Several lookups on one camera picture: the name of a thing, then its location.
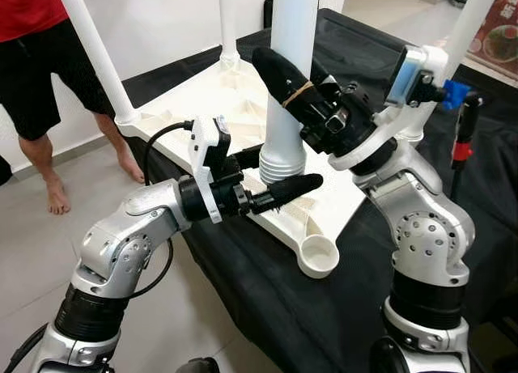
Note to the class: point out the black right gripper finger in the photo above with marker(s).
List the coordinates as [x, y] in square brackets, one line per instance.
[287, 86]
[322, 72]

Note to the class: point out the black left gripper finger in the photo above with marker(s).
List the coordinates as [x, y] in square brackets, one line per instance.
[247, 157]
[287, 192]

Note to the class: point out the white plastic table top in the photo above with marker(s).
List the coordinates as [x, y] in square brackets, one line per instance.
[320, 227]

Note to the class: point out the black tablecloth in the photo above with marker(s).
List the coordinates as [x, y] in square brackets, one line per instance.
[267, 308]

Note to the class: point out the food picture poster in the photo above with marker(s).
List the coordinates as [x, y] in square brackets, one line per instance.
[498, 41]

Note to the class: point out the black robot left foot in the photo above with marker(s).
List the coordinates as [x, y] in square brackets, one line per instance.
[197, 366]

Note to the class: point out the person in black shorts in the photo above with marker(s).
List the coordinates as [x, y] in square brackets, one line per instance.
[40, 65]

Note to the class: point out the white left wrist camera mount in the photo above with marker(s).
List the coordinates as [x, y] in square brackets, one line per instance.
[202, 146]

